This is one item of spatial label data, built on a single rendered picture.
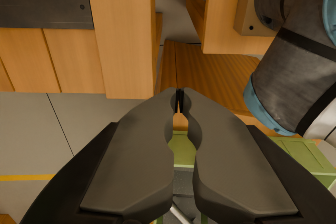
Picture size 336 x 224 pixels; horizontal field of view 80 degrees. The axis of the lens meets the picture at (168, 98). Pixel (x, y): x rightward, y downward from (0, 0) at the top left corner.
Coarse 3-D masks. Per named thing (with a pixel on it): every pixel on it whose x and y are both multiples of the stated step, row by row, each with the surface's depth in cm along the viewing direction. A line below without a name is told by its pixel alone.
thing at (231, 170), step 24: (192, 96) 11; (192, 120) 10; (216, 120) 9; (240, 120) 9; (216, 144) 8; (240, 144) 8; (216, 168) 7; (240, 168) 7; (264, 168) 7; (216, 192) 6; (240, 192) 6; (264, 192) 6; (216, 216) 7; (240, 216) 6; (264, 216) 6
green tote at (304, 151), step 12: (180, 132) 79; (168, 144) 73; (180, 144) 74; (192, 144) 74; (288, 144) 78; (300, 144) 78; (312, 144) 78; (180, 156) 69; (192, 156) 69; (300, 156) 73; (312, 156) 73; (324, 156) 73; (312, 168) 68; (324, 168) 68; (324, 180) 73; (204, 216) 92
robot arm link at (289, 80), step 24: (288, 48) 29; (264, 72) 33; (288, 72) 30; (312, 72) 28; (264, 96) 33; (288, 96) 30; (312, 96) 28; (264, 120) 33; (288, 120) 31; (312, 120) 28
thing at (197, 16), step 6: (186, 0) 123; (192, 0) 101; (198, 0) 102; (186, 6) 122; (192, 6) 89; (198, 6) 84; (204, 6) 84; (192, 12) 89; (198, 12) 72; (204, 12) 67; (192, 18) 89; (198, 18) 70; (198, 24) 70; (198, 30) 69; (198, 36) 69
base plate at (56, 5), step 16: (0, 0) 46; (16, 0) 46; (32, 0) 46; (48, 0) 46; (64, 0) 46; (80, 0) 46; (0, 16) 48; (16, 16) 48; (32, 16) 48; (48, 16) 48; (64, 16) 47; (80, 16) 47
